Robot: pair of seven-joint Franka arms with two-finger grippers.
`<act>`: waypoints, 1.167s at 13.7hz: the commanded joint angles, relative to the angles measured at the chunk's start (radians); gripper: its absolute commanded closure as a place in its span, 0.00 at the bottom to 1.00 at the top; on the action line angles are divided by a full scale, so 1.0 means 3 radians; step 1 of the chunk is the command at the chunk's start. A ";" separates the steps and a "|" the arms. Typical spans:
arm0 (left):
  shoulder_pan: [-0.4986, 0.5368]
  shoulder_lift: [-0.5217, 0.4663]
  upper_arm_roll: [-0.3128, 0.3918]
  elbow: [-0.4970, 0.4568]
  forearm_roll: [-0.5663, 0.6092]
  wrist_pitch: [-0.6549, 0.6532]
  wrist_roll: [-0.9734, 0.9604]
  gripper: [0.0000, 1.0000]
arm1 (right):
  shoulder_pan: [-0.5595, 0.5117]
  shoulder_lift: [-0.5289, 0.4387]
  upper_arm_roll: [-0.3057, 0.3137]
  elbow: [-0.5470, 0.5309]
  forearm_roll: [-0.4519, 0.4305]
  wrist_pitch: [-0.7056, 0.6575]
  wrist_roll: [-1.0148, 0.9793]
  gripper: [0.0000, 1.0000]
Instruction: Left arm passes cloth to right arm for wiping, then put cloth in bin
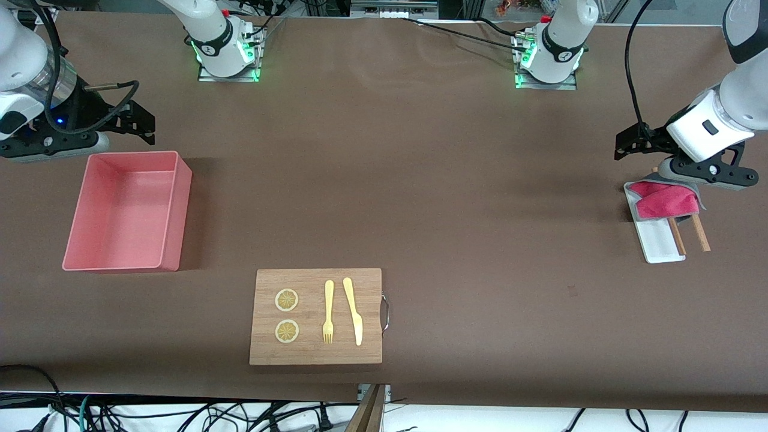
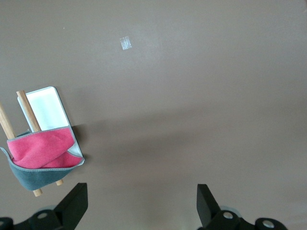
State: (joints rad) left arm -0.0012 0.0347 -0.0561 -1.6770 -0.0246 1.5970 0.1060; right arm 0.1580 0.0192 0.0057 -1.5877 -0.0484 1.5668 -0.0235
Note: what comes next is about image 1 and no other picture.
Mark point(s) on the wooden beam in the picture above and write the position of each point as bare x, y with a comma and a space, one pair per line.
367, 417

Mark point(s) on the red and grey cloth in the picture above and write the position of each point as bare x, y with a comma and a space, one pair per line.
663, 201

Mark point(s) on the small metal bracket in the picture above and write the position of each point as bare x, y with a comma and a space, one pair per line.
387, 390

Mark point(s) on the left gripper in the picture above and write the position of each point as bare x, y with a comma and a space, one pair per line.
655, 140

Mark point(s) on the brown table cover sheet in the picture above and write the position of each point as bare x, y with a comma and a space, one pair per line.
480, 180

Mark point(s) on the aluminium frame profile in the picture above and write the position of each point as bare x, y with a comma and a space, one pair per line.
47, 19

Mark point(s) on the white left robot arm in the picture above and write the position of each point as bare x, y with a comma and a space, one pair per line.
558, 48

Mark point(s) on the wooden cutting board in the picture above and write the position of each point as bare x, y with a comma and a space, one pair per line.
315, 354

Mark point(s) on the pink plastic bin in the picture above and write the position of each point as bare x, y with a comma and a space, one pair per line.
126, 216

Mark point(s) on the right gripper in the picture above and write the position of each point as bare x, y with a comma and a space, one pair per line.
90, 117

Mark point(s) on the yellow lemon slice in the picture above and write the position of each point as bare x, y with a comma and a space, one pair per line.
287, 332
287, 300

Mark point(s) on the yellow plastic fork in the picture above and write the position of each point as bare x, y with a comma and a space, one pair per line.
329, 300

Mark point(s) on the white rectangular tray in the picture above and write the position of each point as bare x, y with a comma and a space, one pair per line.
660, 243

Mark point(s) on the yellow plastic knife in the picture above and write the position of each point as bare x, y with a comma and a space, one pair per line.
357, 327

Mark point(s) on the orange red small object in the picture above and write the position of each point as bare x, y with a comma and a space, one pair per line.
503, 7

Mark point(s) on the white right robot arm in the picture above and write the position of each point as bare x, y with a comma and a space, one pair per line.
210, 36

